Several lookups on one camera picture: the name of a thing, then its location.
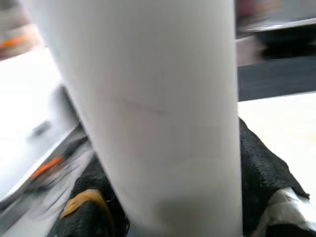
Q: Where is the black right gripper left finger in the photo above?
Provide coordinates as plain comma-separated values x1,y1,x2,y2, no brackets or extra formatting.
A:
53,153,130,237

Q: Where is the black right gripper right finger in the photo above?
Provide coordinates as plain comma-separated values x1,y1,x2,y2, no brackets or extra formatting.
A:
238,117,311,237

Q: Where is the white plastic table leg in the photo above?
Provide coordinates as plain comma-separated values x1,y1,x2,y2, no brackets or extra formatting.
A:
28,0,244,237

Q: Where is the tan rubber band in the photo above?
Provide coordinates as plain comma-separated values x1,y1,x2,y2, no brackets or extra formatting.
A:
59,189,112,220

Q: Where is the beige cloth covered shelf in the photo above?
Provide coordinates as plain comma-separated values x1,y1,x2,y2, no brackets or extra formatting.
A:
236,37,262,66

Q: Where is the large black bowl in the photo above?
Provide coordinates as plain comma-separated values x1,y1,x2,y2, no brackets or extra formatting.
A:
254,18,316,59

